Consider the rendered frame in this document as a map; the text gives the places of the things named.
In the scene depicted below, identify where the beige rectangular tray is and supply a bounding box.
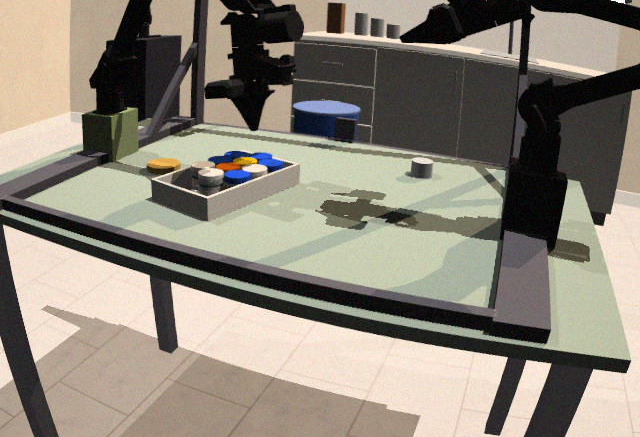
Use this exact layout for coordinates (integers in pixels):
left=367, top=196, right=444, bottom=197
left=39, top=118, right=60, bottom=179
left=151, top=157, right=300, bottom=222

